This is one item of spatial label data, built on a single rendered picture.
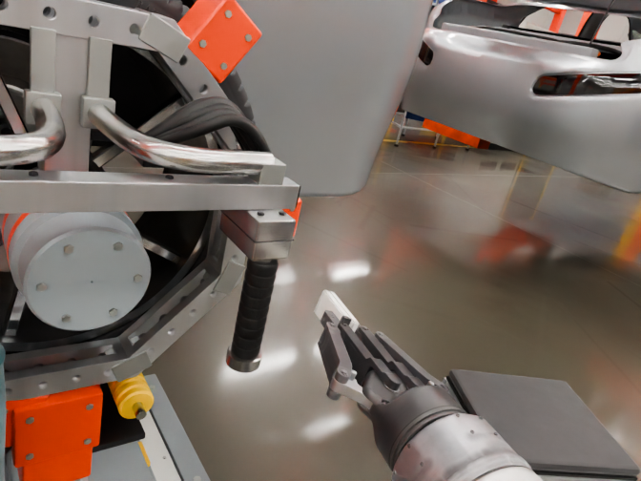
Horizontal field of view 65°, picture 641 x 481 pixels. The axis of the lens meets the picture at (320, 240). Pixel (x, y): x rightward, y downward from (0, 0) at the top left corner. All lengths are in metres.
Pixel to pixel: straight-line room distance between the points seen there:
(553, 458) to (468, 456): 1.07
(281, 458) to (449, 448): 1.25
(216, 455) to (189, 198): 1.13
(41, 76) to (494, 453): 0.57
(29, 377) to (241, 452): 0.88
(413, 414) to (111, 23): 0.53
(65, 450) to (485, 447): 0.70
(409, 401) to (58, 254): 0.37
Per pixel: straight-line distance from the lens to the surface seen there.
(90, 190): 0.50
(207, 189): 0.54
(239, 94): 0.83
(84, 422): 0.91
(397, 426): 0.41
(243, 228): 0.57
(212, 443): 1.61
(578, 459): 1.49
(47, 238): 0.58
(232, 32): 0.72
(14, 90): 1.12
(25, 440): 0.90
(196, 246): 0.90
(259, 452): 1.61
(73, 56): 0.67
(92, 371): 0.86
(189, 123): 0.61
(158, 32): 0.68
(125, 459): 1.26
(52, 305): 0.61
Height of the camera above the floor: 1.15
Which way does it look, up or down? 22 degrees down
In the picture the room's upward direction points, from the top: 14 degrees clockwise
